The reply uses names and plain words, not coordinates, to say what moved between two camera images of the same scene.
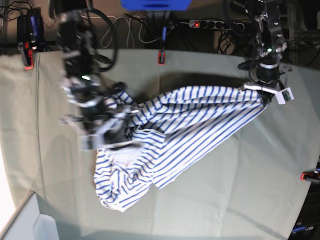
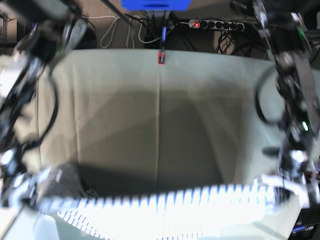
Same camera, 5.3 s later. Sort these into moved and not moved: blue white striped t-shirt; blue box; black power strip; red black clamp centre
Moved: blue white striped t-shirt
Not moved: red black clamp centre; black power strip; blue box
